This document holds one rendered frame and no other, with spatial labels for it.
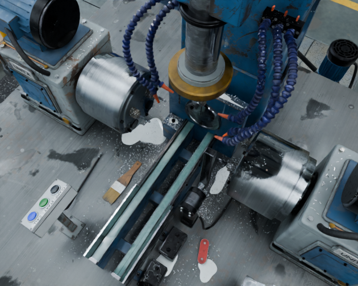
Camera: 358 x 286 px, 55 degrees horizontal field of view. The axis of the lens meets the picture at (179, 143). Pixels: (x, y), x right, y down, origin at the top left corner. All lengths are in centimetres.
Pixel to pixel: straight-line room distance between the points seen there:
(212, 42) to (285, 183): 46
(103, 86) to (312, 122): 91
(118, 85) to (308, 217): 70
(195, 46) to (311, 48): 163
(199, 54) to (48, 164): 86
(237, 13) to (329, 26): 255
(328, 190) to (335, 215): 8
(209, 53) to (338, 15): 260
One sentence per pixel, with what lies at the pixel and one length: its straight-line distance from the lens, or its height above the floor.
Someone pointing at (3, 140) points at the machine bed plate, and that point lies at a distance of 162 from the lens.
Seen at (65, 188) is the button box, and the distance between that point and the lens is 112.
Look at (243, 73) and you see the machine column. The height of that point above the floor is 117.
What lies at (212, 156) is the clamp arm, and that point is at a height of 125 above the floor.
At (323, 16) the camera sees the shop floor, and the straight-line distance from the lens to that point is 334.
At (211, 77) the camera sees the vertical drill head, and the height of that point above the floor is 136.
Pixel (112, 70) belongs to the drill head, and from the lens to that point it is 120.
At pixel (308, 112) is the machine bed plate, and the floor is 80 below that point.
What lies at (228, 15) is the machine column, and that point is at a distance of 75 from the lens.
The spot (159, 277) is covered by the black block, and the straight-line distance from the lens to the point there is 123.
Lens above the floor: 208
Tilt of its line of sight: 63 degrees down
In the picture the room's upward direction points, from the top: 1 degrees clockwise
